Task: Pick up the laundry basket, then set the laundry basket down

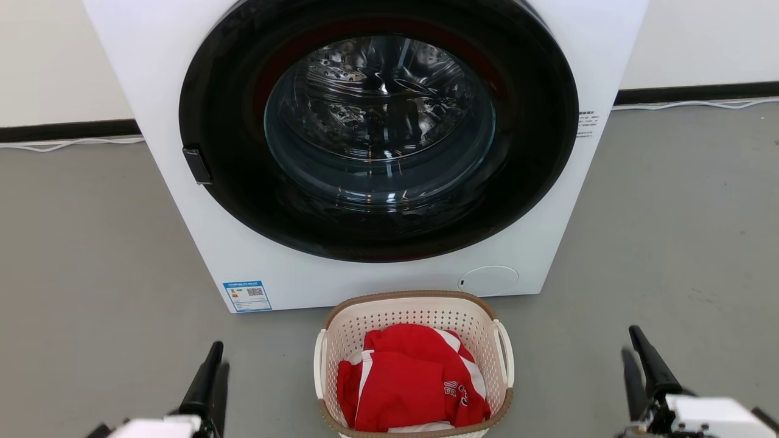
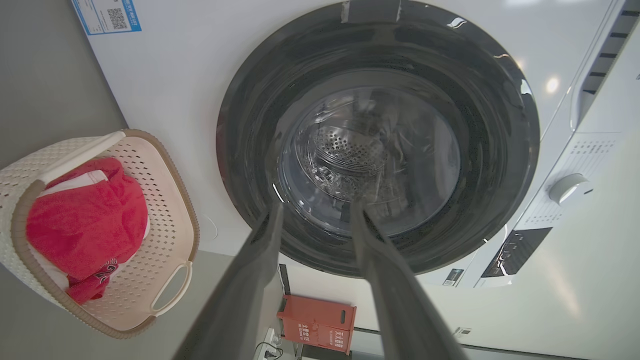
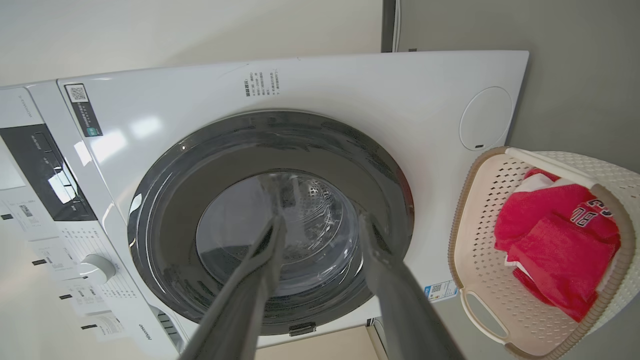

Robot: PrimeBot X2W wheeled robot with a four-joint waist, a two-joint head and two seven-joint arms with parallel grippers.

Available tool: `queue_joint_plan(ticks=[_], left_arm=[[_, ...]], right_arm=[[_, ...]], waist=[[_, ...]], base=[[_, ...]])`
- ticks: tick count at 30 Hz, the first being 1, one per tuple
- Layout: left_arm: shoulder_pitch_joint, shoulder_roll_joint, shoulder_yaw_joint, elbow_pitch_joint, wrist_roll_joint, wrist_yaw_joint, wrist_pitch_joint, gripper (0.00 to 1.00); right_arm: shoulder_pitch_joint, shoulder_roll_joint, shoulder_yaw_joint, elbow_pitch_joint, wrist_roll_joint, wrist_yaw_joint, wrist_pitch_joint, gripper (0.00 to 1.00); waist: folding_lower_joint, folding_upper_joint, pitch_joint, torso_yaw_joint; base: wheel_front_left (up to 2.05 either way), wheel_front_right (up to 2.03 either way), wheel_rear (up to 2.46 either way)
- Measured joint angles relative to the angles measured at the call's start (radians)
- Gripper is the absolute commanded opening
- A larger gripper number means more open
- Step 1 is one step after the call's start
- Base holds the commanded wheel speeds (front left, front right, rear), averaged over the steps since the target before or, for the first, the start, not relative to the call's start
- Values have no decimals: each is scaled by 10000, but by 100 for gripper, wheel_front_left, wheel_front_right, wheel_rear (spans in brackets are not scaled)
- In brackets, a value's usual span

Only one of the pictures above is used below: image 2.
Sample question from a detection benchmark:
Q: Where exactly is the black washer display panel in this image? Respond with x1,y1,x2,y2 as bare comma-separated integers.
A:
481,227,554,279

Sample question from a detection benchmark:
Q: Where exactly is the red wall box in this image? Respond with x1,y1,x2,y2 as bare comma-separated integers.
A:
276,294,357,356

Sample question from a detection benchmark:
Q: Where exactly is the cream perforated laundry basket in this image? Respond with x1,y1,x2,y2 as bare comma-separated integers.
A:
0,129,201,340

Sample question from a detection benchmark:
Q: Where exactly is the white front-load washing machine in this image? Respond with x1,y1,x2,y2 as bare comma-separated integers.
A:
70,0,640,291

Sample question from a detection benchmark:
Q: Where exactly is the black power cord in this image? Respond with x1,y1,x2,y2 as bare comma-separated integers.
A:
255,341,285,360

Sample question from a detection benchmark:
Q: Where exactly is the black round washer door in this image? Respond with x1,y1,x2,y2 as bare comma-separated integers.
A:
216,0,541,279

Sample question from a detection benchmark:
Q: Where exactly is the blue energy label sticker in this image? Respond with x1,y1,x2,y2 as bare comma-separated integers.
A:
71,0,142,36

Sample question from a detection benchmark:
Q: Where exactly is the white power strip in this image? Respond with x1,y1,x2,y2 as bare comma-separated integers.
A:
252,327,284,360

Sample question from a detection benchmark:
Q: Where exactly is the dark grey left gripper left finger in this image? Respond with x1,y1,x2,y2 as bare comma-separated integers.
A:
172,201,285,360

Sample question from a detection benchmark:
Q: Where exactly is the white washer dial knob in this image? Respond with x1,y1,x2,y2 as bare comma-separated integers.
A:
548,173,594,206

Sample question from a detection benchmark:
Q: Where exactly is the steel washer drum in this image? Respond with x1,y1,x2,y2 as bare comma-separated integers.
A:
295,95,451,232

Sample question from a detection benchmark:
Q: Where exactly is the red and white garment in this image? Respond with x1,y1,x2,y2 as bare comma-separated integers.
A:
26,157,150,305

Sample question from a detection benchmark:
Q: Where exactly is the round white filter cover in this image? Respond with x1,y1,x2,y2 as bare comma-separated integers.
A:
197,215,220,242

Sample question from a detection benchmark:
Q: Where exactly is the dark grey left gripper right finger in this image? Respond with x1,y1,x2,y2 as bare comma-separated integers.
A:
349,201,469,360

